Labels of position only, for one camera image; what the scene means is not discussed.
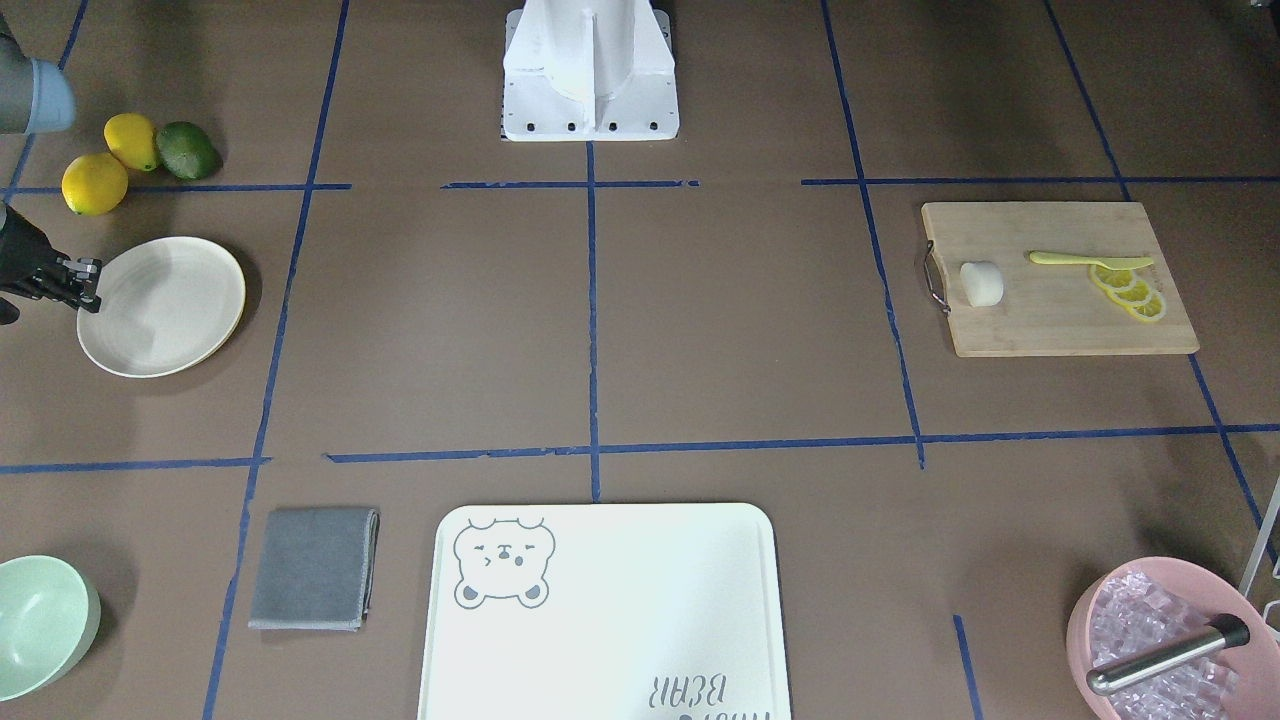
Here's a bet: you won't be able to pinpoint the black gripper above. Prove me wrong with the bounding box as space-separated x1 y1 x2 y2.
1 205 102 314

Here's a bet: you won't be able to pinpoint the white bun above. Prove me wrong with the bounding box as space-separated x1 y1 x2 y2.
960 261 1005 307

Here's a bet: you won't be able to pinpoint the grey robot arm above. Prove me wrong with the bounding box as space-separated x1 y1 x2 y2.
1 20 102 325

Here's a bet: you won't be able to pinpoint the white bear tray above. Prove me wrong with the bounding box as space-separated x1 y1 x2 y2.
417 502 794 719

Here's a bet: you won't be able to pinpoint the cream round plate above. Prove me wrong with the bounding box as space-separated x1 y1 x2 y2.
76 236 247 379

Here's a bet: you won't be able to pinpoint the yellow lemon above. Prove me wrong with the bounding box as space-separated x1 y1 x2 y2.
61 152 129 217
102 111 161 172

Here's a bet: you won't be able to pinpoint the green avocado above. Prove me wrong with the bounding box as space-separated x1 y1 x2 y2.
155 120 223 181

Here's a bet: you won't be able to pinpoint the mint green bowl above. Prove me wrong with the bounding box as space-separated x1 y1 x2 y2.
1 555 102 702

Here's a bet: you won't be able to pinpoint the grey folded cloth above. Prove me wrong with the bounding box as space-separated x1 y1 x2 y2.
248 506 380 632

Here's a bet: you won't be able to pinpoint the wooden cutting board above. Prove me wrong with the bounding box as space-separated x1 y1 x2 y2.
922 201 1201 357

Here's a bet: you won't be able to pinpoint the yellow plastic knife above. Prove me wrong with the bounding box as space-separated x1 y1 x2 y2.
1027 251 1155 272

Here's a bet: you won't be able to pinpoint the lemon slices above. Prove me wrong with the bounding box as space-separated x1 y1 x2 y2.
1088 265 1169 323

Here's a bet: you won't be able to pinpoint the pink bowl with ice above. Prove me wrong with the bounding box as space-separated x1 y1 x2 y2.
1066 557 1279 719

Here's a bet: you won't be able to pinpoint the metal ice scoop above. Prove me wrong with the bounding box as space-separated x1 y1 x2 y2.
1085 614 1252 697

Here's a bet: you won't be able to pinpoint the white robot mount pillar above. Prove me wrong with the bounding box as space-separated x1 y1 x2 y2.
500 1 680 143

